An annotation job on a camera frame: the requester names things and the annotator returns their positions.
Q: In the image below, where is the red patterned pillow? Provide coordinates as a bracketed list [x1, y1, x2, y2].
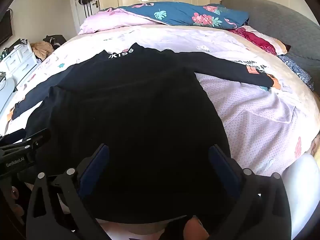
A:
[227, 25, 292, 56]

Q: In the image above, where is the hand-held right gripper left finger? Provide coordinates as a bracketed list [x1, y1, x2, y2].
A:
[26, 144, 110, 240]

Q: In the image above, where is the black bag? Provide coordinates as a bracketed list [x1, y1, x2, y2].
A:
[43, 34, 67, 50]

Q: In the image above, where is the person's left hand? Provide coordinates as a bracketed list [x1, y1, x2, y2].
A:
[9, 185, 25, 218]

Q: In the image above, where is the bed with beige sheet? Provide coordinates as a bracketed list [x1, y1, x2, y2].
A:
[0, 24, 320, 180]

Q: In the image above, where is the blue patterned pillow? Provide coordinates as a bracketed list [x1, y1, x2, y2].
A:
[277, 54, 315, 92]

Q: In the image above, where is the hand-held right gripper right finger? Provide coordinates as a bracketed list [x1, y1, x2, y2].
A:
[209, 144, 293, 240]

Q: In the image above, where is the white door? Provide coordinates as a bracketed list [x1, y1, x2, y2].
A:
[69, 0, 100, 27]

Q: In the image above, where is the white round table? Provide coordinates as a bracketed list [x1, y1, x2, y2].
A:
[0, 76, 17, 115]

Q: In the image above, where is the person's right hand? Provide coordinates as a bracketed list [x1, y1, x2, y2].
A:
[185, 224, 210, 240]

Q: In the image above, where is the grey fabric headboard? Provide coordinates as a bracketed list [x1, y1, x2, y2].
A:
[221, 0, 320, 68]

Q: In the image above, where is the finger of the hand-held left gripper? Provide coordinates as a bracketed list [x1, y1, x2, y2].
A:
[15, 128, 51, 155]

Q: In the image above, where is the tan straw hat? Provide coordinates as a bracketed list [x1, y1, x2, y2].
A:
[31, 41, 54, 60]

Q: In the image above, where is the black sweater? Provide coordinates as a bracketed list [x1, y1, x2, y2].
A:
[11, 42, 274, 224]

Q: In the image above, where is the white drawer cabinet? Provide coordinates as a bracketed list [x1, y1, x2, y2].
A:
[0, 40, 38, 85]

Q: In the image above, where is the black television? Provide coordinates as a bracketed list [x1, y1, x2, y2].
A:
[0, 9, 13, 47]

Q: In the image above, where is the blue floral pink-backed quilt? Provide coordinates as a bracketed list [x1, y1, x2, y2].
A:
[77, 2, 250, 35]

